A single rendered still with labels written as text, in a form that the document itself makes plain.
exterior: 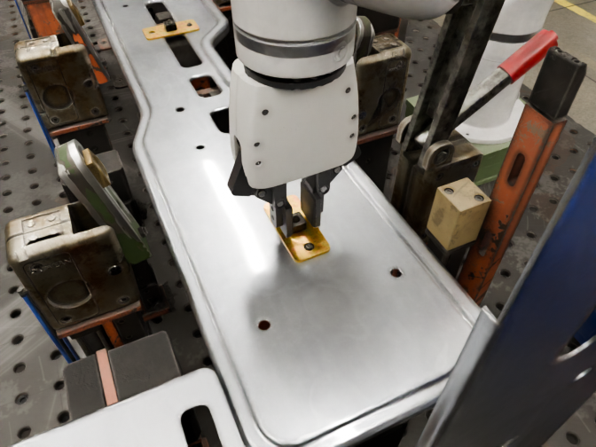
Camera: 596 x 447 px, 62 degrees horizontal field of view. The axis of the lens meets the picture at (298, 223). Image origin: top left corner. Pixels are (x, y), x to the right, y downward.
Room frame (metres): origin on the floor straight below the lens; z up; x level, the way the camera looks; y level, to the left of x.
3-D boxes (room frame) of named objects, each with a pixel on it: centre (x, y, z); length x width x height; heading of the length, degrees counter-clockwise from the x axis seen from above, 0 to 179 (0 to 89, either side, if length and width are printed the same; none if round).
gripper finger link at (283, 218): (0.32, 0.03, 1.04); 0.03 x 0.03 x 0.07; 25
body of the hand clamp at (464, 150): (0.40, -0.15, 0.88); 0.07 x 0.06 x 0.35; 115
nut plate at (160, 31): (0.76, 0.20, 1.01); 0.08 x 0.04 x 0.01; 115
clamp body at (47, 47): (0.63, 0.33, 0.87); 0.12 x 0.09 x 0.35; 115
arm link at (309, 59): (0.34, 0.00, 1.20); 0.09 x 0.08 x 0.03; 115
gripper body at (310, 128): (0.33, 0.00, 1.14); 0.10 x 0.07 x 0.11; 115
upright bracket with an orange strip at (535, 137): (0.31, -0.18, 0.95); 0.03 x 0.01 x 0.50; 25
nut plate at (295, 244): (0.33, 0.00, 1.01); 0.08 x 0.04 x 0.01; 25
